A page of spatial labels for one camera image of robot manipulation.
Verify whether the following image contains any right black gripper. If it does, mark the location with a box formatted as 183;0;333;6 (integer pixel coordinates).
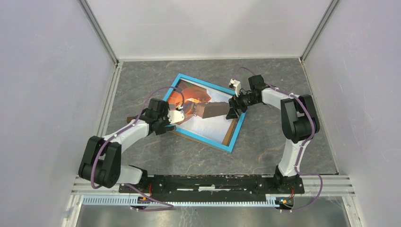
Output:
226;89;259;120

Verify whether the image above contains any blue picture frame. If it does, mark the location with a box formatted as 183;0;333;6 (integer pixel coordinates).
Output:
164;73;245;153

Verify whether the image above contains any hot air balloon photo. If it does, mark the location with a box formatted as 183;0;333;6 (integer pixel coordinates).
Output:
167;79;237;146

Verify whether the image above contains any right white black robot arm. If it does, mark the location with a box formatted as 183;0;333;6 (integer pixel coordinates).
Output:
226;75;320;193

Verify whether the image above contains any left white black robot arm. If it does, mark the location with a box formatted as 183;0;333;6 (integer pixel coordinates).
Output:
78;98;184;193

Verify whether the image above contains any small brown block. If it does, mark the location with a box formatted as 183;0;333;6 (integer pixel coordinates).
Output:
126;116;136;123

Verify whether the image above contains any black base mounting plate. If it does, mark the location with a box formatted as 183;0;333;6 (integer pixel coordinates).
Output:
135;175;305;202

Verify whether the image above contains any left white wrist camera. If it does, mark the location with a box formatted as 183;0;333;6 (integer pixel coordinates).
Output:
167;106;185;124

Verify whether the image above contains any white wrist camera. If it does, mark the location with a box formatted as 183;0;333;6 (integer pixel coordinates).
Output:
167;106;185;124
228;79;242;96

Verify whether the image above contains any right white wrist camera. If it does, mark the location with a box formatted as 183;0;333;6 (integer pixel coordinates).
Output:
228;79;242;96

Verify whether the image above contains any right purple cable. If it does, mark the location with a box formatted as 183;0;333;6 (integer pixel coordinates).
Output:
232;67;323;214

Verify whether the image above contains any light blue cable comb strip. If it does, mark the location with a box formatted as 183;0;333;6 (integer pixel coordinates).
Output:
82;195;279;208

